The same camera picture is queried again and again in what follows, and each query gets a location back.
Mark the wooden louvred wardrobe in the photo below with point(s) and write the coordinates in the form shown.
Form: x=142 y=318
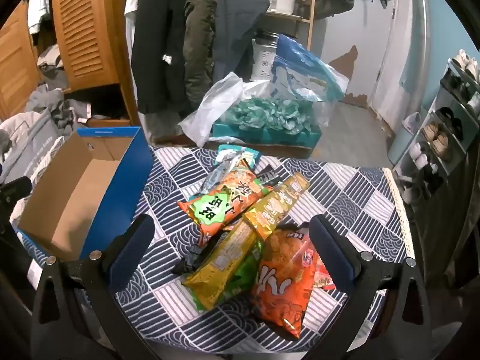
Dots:
x=90 y=26

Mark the orange and green snack bag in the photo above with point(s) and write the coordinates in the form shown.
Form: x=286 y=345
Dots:
x=221 y=202

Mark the black hanging coat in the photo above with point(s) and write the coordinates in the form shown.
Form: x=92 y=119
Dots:
x=161 y=45

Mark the gold snack bag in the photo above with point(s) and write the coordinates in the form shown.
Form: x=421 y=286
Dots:
x=277 y=202
x=221 y=266

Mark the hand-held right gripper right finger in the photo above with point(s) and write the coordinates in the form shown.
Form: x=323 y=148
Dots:
x=335 y=255

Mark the shoe rack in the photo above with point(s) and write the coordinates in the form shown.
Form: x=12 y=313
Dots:
x=442 y=97

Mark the group of shoes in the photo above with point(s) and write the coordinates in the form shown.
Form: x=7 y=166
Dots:
x=442 y=137

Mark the wooden shelf rack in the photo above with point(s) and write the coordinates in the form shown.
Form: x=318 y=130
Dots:
x=311 y=15

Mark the pile of grey clothes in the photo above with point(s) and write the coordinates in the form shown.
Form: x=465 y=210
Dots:
x=52 y=82

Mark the small black snack packet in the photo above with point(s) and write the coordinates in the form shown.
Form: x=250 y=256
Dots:
x=268 y=175

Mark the navy patterned tablecloth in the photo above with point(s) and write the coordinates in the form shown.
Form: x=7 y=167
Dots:
x=337 y=195

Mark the white plastic bag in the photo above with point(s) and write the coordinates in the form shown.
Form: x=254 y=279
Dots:
x=217 y=101

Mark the teal and silver snack packet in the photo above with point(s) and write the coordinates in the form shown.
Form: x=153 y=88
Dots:
x=228 y=157

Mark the box of teal leaves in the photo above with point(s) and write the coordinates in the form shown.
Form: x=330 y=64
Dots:
x=270 y=116

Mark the blue cardboard box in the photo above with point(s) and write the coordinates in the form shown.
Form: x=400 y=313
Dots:
x=75 y=202

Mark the blue-grey hanging coat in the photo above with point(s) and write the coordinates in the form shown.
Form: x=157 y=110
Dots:
x=240 y=26

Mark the olive hanging coat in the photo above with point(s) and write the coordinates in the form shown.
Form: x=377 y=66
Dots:
x=198 y=45

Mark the blue plastic bag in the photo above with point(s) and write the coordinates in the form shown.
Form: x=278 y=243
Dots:
x=300 y=67

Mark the white pot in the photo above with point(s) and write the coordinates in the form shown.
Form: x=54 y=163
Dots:
x=281 y=3

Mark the red snack packet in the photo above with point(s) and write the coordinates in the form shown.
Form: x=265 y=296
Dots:
x=322 y=275

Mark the white hanging shirt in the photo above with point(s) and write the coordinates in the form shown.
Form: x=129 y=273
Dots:
x=131 y=7

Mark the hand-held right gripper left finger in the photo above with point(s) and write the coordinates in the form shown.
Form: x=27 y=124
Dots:
x=127 y=249

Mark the white plastic basket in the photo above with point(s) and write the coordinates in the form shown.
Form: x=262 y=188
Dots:
x=264 y=60

